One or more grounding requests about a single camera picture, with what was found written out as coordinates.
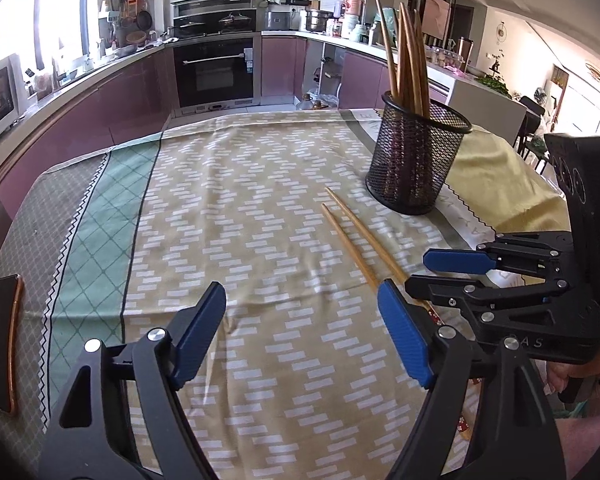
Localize wooden chopstick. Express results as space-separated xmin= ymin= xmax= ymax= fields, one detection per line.
xmin=321 ymin=204 xmax=379 ymax=294
xmin=324 ymin=186 xmax=434 ymax=311

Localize black mesh utensil holder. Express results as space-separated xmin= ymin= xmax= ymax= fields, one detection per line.
xmin=365 ymin=92 xmax=472 ymax=216

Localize pink lower kitchen cabinets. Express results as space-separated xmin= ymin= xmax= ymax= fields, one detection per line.
xmin=0 ymin=34 xmax=451 ymax=221

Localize right hand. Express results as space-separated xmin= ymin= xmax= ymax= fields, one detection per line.
xmin=546 ymin=351 xmax=600 ymax=392

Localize yellow cloth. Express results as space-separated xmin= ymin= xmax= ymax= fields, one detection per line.
xmin=446 ymin=126 xmax=570 ymax=233

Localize smartphone with orange case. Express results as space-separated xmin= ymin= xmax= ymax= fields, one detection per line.
xmin=0 ymin=274 xmax=23 ymax=417

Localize patterned beige green tablecloth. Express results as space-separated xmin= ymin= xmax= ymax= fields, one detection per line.
xmin=0 ymin=110 xmax=496 ymax=479

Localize chopstick in holder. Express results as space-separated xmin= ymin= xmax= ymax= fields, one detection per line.
xmin=406 ymin=9 xmax=422 ymax=116
xmin=398 ymin=2 xmax=414 ymax=112
xmin=414 ymin=10 xmax=430 ymax=118
xmin=374 ymin=0 xmax=400 ymax=103

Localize green vegetables on counter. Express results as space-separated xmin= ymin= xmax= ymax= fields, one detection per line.
xmin=476 ymin=75 xmax=512 ymax=99

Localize pink thermos kettle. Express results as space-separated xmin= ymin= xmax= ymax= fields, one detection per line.
xmin=344 ymin=0 xmax=364 ymax=18

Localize steel stock pot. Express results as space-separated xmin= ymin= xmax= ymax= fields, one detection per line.
xmin=301 ymin=9 xmax=334 ymax=34

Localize black built-in oven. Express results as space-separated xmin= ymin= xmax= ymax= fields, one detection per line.
xmin=173 ymin=38 xmax=254 ymax=108

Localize white microwave oven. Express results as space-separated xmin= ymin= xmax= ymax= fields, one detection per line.
xmin=0 ymin=54 xmax=28 ymax=135

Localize stove hood with pots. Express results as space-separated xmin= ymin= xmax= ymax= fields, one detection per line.
xmin=172 ymin=0 xmax=260 ymax=39

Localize right camera box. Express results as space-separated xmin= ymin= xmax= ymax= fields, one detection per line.
xmin=545 ymin=133 xmax=600 ymax=280

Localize pink wall painting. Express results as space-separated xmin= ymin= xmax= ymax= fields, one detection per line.
xmin=422 ymin=0 xmax=451 ymax=40

